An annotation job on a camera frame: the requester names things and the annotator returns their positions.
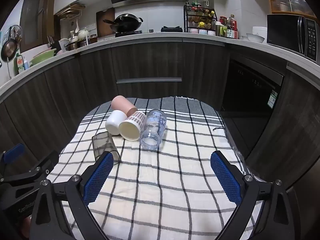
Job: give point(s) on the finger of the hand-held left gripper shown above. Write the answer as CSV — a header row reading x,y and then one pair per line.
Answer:
x,y
37,166
13,153

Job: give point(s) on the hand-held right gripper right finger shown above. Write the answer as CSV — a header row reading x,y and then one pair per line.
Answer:
x,y
225,177

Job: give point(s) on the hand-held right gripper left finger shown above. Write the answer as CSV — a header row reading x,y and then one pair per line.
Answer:
x,y
97,177

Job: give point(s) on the grey transparent square cup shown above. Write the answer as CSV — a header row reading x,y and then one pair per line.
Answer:
x,y
102,143

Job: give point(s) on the white cup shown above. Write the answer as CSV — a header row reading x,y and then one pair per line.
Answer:
x,y
114,123

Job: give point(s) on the patterned paper cup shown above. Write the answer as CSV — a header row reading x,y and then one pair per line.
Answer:
x,y
130,130

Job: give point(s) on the pink cup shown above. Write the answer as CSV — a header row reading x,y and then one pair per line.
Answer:
x,y
121,103

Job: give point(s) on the checkered cloth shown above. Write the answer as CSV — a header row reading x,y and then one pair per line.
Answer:
x,y
162,180

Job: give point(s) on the clear plastic bottle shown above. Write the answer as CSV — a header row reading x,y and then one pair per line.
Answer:
x,y
152,132

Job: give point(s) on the green dish soap bottle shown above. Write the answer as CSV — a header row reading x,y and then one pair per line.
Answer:
x,y
20,63

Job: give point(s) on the black dishwasher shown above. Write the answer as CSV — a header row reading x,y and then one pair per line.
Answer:
x,y
247,90

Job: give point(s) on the green basin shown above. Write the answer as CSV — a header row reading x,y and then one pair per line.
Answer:
x,y
42,58

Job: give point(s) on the hanging frying pan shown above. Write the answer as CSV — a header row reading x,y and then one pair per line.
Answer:
x,y
9,47

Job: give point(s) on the dark wooden door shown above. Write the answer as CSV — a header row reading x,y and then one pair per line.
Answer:
x,y
35,17

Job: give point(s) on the white teapot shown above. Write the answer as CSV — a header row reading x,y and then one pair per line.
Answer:
x,y
83,34

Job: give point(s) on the brown jar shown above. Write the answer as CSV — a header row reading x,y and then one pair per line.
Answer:
x,y
93,39

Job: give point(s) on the white bowl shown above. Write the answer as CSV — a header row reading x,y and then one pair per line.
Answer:
x,y
255,38

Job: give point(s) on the dark bottle with red label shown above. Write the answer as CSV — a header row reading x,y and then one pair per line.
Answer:
x,y
232,28

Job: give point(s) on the wooden cutting board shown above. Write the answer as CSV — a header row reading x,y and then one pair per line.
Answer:
x,y
103,26

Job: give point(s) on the white rice cooker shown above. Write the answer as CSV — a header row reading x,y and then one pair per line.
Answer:
x,y
260,29

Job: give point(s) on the black microwave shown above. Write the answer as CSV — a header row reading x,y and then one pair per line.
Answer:
x,y
285,33

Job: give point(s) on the black stove burner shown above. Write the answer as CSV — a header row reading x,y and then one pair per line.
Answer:
x,y
171,28

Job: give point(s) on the black wok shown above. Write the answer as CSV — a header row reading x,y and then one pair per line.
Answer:
x,y
127,21

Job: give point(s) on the black spice rack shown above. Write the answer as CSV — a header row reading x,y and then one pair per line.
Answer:
x,y
200,20

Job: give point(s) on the wooden wall rack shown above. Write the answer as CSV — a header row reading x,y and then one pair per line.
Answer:
x,y
71,11

